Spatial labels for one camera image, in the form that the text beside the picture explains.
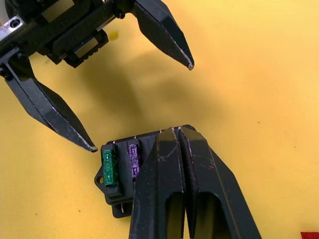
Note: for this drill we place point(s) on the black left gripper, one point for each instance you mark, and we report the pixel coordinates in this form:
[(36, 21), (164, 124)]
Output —
[(72, 27)]

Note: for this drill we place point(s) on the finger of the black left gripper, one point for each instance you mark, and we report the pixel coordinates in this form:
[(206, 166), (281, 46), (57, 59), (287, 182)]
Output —
[(49, 109), (162, 30)]

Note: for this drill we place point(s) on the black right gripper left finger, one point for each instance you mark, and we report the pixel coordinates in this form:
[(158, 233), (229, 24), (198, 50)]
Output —
[(157, 174)]

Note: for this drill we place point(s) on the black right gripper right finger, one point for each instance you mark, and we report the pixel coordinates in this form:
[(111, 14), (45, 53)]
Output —
[(214, 179)]

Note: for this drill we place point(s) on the black fuse box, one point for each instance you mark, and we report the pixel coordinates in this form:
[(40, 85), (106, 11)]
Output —
[(124, 171)]

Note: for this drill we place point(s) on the small purple blade fuse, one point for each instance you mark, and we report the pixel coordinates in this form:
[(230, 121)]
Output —
[(133, 160)]

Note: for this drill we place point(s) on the small green blade fuse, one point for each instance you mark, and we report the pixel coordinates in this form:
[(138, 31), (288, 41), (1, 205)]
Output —
[(109, 168)]

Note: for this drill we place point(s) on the red object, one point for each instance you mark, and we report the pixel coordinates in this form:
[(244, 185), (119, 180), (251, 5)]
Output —
[(311, 235)]

